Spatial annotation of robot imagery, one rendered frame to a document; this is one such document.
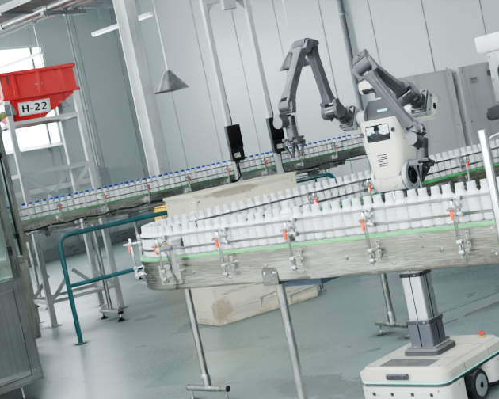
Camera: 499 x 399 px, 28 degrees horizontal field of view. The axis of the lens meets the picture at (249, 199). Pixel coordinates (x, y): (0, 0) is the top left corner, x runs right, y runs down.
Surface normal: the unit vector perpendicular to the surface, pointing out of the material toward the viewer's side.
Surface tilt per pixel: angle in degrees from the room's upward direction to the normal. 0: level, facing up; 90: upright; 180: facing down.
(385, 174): 90
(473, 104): 90
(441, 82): 90
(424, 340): 90
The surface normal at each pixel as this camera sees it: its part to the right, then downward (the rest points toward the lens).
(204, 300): -0.84, 0.20
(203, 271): -0.65, 0.17
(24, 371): 0.73, -0.12
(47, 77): 0.50, -0.07
